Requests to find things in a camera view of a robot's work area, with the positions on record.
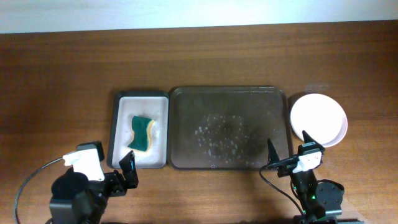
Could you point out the white plate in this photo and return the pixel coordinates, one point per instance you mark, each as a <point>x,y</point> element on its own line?
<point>321,117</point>

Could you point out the green yellow sponge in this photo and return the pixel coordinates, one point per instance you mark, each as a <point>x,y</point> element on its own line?
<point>141,129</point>

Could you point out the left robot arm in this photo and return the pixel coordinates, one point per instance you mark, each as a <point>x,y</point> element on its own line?
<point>76,199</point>

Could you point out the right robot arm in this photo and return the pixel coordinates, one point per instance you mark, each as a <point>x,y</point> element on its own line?
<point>318,201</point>

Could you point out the large brown tray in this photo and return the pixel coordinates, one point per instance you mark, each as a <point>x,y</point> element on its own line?
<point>227,127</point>

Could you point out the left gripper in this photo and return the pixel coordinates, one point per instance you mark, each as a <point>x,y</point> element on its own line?
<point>115,178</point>

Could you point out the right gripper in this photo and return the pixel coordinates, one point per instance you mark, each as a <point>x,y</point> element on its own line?
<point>285,168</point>

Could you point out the small pink sponge tray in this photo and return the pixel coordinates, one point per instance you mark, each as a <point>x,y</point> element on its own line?
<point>153,105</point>

